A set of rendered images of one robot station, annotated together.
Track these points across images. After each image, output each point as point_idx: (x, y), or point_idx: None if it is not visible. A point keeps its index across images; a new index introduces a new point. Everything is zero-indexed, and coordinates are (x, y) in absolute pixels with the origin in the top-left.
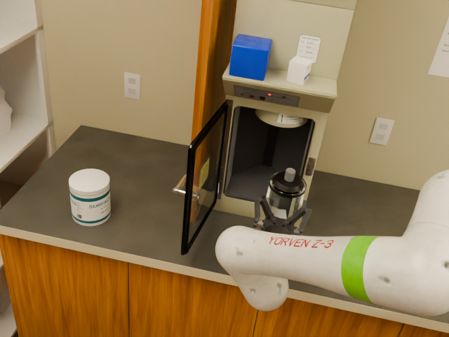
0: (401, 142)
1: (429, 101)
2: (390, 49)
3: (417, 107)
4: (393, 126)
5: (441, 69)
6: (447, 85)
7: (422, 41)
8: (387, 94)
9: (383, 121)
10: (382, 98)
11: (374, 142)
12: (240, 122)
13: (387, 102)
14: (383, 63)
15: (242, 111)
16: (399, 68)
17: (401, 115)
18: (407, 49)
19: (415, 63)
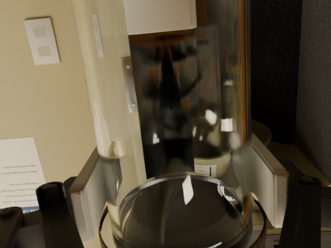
0: (7, 32)
1: (10, 104)
2: (89, 153)
3: (18, 92)
4: (31, 55)
5: (21, 146)
6: (2, 129)
7: (60, 169)
8: (63, 98)
9: (49, 59)
10: (67, 91)
11: (42, 19)
12: (293, 75)
13: (57, 87)
14: (88, 136)
15: (289, 98)
16: (67, 135)
17: (30, 75)
18: (70, 157)
19: (53, 145)
